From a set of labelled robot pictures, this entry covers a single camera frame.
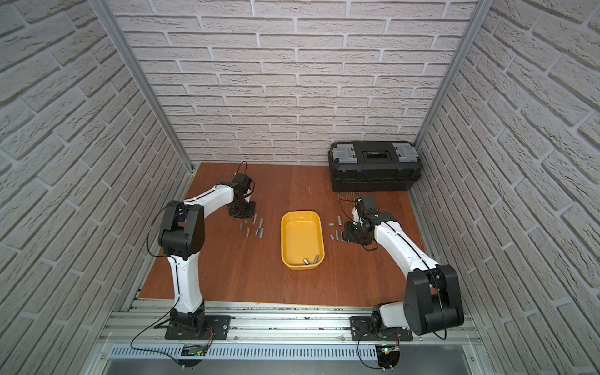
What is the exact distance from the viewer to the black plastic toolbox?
A: 998 mm

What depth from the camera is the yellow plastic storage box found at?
0.87 metres

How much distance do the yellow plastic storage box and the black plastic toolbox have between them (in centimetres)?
22
